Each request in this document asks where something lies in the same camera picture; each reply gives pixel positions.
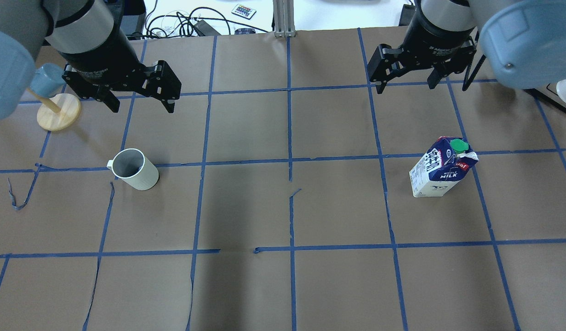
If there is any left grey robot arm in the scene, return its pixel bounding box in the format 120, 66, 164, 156
0, 0, 182, 120

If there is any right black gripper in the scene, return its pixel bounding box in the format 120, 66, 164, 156
367, 9, 477, 95

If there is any black metal cup rack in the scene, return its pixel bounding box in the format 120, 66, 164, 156
524, 82, 566, 114

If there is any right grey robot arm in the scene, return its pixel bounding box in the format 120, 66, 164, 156
366, 0, 566, 94

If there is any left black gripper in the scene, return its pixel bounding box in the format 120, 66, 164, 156
60, 23, 182, 114

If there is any white ceramic mug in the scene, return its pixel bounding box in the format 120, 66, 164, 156
106, 148, 160, 191

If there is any blue mug on stand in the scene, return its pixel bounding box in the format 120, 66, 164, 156
28, 63, 65, 98

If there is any aluminium frame post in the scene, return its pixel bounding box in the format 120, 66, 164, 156
273, 0, 296, 38

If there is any small remote control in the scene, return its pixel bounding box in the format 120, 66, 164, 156
231, 4, 256, 20

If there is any wooden mug tree stand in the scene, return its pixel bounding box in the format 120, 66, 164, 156
27, 88, 82, 131

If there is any blue white milk carton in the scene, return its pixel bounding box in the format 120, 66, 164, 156
409, 136, 480, 198

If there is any black power adapter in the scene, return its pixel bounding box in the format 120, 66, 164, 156
193, 20, 221, 36

